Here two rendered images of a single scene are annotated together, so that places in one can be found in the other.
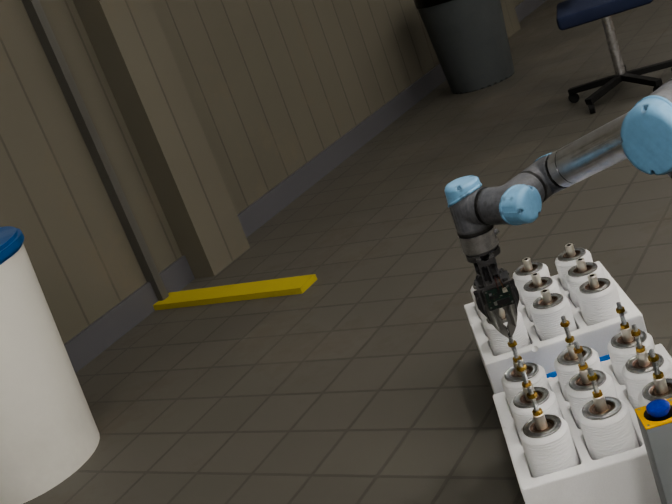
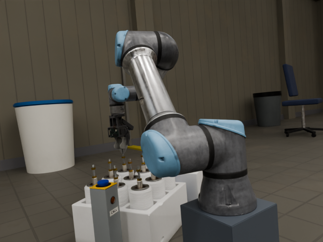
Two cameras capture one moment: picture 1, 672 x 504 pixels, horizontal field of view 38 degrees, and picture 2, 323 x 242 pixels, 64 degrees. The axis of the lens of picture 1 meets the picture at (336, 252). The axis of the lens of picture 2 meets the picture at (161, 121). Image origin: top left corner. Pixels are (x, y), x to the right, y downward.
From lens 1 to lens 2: 135 cm
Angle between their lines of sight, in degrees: 24
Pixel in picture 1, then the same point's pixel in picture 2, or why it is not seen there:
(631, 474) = not seen: hidden behind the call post
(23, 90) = (109, 76)
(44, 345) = (60, 132)
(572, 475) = (89, 207)
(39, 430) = (47, 154)
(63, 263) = (102, 124)
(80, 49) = not seen: hidden behind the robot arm
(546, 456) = (87, 195)
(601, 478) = not seen: hidden behind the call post
